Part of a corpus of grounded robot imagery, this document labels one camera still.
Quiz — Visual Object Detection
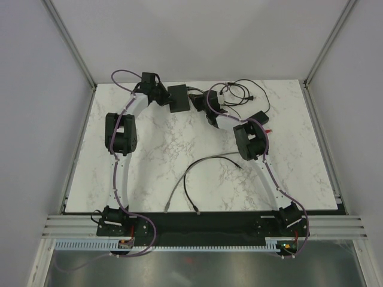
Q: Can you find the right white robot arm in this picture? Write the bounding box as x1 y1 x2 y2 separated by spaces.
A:
189 91 301 236

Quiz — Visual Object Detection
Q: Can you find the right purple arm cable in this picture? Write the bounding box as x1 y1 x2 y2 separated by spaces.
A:
206 83 310 259

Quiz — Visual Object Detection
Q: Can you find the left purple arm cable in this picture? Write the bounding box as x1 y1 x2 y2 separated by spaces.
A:
53 69 159 272

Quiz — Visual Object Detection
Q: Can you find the left aluminium frame post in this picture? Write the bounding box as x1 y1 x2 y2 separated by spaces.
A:
41 0 97 91

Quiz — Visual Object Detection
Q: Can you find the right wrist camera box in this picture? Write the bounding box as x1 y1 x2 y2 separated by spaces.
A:
203 90 222 113

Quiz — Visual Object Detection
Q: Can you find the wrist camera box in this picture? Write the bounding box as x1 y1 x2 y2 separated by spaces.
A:
203 90 222 113
140 72 160 88

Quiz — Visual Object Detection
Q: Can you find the grey ethernet cable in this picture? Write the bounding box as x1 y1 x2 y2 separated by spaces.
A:
164 151 240 213

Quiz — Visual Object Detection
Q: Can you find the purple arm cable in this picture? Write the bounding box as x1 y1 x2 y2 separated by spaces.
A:
53 69 159 272
206 83 310 259

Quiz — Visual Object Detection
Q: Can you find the right aluminium frame post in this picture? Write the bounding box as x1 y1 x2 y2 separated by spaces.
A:
302 0 358 89

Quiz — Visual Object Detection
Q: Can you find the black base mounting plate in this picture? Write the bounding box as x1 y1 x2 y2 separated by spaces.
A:
96 211 307 246

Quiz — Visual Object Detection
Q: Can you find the black ethernet cable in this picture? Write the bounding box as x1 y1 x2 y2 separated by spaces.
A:
183 155 244 215

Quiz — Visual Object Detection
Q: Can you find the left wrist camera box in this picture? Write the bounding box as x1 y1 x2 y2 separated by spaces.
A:
140 72 160 88

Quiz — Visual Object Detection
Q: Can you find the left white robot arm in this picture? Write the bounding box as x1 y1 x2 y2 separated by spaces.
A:
105 82 172 213

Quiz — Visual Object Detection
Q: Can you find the aluminium frame post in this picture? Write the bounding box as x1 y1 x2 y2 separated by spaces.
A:
302 0 358 89
41 0 97 91

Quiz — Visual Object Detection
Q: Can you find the black network switch box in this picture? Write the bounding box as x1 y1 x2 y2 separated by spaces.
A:
168 84 190 113

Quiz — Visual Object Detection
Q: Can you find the black power adapter brick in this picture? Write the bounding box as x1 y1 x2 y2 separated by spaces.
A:
250 111 269 125

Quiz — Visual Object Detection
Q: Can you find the aluminium front rail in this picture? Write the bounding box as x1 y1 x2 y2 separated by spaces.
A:
42 215 367 240

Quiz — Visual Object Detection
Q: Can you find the white slotted cable duct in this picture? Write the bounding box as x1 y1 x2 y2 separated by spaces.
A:
54 239 299 252

